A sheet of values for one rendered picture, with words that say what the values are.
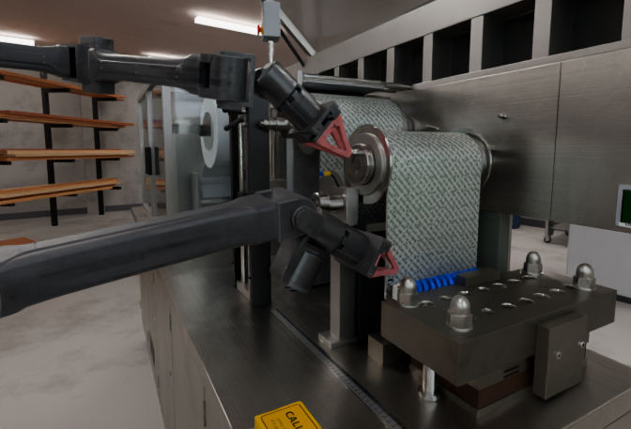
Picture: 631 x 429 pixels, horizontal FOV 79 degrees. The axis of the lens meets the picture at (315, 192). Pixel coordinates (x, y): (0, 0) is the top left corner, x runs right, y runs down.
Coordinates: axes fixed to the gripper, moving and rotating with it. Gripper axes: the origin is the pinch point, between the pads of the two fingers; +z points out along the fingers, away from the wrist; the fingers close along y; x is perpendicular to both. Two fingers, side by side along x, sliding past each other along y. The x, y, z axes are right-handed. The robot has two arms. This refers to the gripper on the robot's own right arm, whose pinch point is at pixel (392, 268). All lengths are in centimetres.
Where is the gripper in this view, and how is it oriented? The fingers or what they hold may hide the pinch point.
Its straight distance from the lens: 71.8
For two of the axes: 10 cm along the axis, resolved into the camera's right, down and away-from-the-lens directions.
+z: 7.6, 4.6, 4.6
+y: 4.8, 1.0, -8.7
